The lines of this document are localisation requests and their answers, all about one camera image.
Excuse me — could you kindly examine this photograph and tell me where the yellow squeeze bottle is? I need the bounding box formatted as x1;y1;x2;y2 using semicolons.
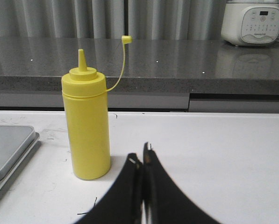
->
61;35;134;181

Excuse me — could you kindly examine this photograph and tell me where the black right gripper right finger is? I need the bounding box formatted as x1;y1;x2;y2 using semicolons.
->
143;142;218;224

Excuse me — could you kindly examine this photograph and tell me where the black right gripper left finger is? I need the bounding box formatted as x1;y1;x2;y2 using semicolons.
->
76;153;143;224

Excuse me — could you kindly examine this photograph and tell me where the grey pleated curtain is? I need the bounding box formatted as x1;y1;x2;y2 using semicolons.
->
0;0;226;40

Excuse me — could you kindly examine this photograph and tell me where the digital kitchen scale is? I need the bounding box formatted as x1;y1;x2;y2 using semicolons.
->
0;125;40;190

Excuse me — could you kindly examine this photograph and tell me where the white rice cooker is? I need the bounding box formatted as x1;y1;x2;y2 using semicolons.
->
221;0;279;46

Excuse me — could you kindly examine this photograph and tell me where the grey stone counter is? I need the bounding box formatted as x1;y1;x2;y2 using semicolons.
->
0;37;279;113

